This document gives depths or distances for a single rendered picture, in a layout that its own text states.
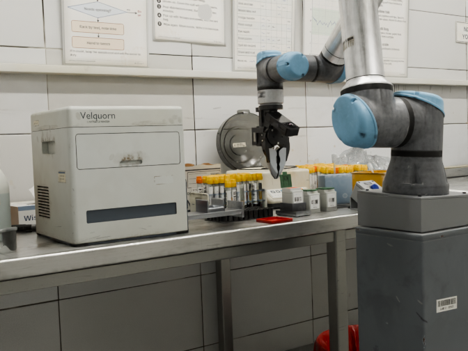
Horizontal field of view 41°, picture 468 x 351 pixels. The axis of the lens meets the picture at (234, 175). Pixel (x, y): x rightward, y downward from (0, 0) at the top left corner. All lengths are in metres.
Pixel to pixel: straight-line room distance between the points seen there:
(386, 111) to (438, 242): 0.31
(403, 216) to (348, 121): 0.25
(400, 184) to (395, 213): 0.07
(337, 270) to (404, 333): 0.37
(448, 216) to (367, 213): 0.18
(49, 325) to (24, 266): 0.79
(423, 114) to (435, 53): 1.71
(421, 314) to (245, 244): 0.44
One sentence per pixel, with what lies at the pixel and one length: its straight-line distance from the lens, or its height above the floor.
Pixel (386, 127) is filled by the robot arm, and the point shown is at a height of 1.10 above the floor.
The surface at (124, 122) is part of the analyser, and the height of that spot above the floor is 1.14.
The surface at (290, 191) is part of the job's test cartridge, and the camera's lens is 1.76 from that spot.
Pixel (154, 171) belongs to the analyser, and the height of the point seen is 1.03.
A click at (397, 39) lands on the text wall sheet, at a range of 2.96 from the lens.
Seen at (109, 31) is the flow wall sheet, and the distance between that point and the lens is 2.13.
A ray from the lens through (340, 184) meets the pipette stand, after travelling 1.96.
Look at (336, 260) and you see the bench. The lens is 1.79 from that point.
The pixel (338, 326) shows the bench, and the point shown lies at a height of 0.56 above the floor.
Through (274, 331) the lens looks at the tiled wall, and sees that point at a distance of 2.54.
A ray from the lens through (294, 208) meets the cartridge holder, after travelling 1.75.
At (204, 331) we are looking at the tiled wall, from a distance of 2.36.
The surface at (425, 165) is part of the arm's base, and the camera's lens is 1.48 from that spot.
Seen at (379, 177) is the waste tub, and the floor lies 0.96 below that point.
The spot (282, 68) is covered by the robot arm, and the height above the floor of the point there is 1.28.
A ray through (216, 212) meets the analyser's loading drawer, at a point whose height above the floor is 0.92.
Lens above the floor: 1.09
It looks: 3 degrees down
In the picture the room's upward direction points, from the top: 2 degrees counter-clockwise
